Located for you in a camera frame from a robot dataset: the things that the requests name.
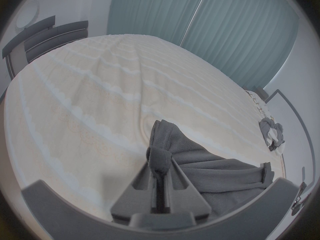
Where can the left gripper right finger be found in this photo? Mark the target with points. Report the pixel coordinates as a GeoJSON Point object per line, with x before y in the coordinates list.
{"type": "Point", "coordinates": [185, 201]}

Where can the black T-shirt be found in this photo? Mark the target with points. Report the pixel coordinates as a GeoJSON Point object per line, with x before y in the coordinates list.
{"type": "Point", "coordinates": [212, 174]}

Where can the blue-green curtain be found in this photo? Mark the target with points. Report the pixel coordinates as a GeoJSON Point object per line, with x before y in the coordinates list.
{"type": "Point", "coordinates": [245, 34]}
{"type": "Point", "coordinates": [150, 11]}

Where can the pile of clothes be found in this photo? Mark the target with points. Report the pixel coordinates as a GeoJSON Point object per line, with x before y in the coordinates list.
{"type": "Point", "coordinates": [268, 129]}

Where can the white printed pillow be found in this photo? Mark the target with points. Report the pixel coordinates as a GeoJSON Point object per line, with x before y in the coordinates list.
{"type": "Point", "coordinates": [260, 106]}

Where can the black chest of drawers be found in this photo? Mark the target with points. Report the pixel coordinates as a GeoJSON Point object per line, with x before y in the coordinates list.
{"type": "Point", "coordinates": [50, 39]}

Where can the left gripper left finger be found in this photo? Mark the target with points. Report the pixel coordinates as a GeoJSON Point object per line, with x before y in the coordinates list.
{"type": "Point", "coordinates": [142, 201]}

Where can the bed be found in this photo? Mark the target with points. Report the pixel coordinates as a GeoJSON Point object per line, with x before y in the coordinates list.
{"type": "Point", "coordinates": [100, 96]}

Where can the grey bedside table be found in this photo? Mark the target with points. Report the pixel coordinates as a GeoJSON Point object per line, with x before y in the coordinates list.
{"type": "Point", "coordinates": [260, 92]}

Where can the round white mirror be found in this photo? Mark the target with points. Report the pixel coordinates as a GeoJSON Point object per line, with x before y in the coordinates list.
{"type": "Point", "coordinates": [27, 14]}

